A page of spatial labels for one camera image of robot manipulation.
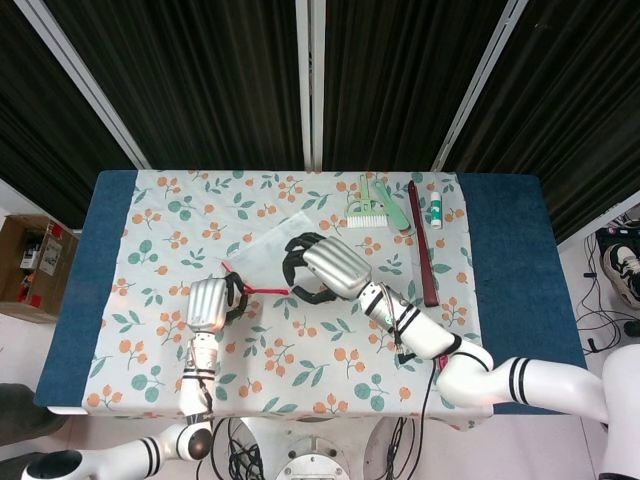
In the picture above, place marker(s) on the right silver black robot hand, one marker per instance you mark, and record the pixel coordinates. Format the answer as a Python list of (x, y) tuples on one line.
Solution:
[(335, 265)]

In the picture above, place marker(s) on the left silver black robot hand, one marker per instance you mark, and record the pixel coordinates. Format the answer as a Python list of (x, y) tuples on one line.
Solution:
[(207, 305)]

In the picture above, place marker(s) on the clear mesh bag red zipper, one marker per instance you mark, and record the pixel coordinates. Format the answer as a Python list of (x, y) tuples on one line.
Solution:
[(270, 245)]

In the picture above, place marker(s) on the grey round robot base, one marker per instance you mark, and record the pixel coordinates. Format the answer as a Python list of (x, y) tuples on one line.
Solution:
[(311, 460)]

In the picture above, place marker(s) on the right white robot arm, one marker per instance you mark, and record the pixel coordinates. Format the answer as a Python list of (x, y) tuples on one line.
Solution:
[(500, 380)]

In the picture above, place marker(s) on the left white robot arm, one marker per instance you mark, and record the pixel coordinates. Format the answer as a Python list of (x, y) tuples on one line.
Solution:
[(200, 370)]

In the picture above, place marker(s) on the green brush white bristles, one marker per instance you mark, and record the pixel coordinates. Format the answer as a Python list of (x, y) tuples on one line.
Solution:
[(367, 220)]

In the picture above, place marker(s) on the floral orange green tablecloth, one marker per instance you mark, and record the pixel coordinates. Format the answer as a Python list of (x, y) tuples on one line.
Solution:
[(325, 370)]

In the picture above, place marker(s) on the white green glue stick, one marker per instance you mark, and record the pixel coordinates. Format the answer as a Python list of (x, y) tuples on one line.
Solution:
[(436, 210)]

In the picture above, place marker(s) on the blue table mat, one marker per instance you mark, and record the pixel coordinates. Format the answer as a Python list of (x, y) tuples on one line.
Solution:
[(510, 250)]

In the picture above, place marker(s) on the brown cardboard box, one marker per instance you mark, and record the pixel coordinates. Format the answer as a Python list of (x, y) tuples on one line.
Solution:
[(20, 265)]

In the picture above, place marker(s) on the dark grey cloth object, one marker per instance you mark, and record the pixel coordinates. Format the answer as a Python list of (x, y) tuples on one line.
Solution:
[(25, 415)]

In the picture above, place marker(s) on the black curtain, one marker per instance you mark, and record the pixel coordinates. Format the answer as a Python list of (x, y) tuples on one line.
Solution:
[(210, 75)]

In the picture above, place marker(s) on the black white sneaker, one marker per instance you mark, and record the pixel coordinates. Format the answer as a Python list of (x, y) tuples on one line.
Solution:
[(622, 265)]

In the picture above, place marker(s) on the white frame post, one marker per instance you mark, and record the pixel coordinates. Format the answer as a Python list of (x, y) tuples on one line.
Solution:
[(480, 85), (85, 85), (309, 85)]

